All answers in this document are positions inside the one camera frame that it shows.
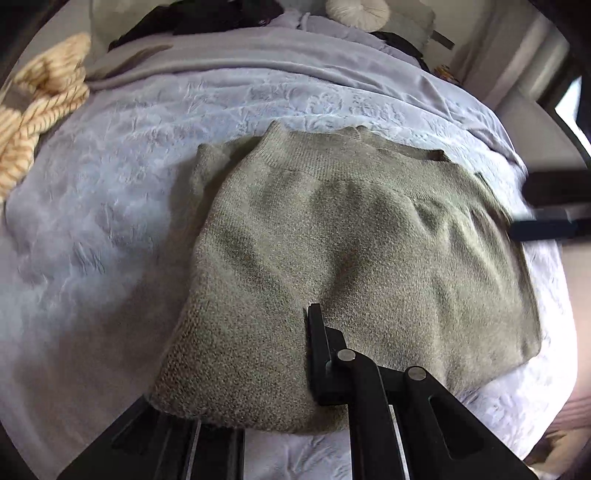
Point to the pink ribbed panel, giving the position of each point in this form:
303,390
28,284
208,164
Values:
569,408

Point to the olive green knit sweater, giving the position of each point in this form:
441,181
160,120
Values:
323,240

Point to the round cream cushion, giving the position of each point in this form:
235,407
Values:
355,8

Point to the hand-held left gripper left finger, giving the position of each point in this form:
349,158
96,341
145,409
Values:
152,447

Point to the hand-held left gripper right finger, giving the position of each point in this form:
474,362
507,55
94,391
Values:
318,360

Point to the lavender embossed bedspread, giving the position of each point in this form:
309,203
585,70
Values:
106,207

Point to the black garment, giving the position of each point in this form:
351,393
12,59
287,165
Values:
194,18

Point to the colourful patterned object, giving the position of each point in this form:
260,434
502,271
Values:
447,74

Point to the window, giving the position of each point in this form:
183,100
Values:
575,108

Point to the grey pillow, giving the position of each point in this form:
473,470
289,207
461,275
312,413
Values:
411,23

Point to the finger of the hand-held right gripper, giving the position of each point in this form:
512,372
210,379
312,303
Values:
549,225
558,188

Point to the yellow striped garment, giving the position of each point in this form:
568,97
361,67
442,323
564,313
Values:
41,110

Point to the grey blanket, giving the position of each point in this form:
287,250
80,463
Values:
277,60

